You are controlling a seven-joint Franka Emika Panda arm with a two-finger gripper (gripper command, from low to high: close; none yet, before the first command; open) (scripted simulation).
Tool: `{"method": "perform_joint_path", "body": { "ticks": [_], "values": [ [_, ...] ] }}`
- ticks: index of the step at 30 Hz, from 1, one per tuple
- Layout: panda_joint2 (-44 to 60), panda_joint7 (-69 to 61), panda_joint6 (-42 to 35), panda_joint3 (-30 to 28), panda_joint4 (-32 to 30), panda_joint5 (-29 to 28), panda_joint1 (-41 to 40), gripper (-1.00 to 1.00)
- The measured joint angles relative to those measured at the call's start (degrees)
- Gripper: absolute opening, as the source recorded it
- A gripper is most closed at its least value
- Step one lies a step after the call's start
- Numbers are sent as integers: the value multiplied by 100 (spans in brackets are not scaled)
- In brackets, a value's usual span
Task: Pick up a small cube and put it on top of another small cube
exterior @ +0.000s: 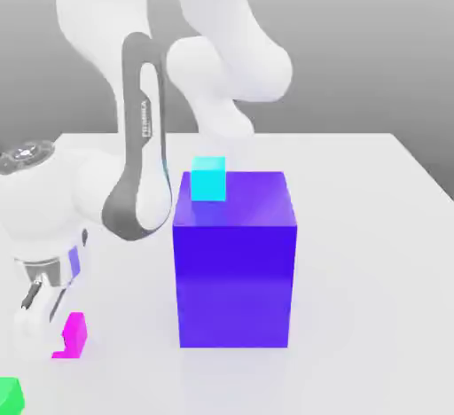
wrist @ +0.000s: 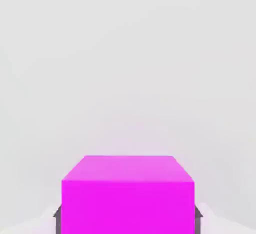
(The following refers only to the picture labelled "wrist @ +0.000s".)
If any small magenta cube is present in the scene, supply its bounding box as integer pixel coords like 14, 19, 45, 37
61, 155, 196, 234

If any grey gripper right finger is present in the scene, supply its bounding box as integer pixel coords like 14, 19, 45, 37
194, 202, 255, 234

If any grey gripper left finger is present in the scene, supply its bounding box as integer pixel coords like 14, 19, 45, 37
1, 202, 63, 234

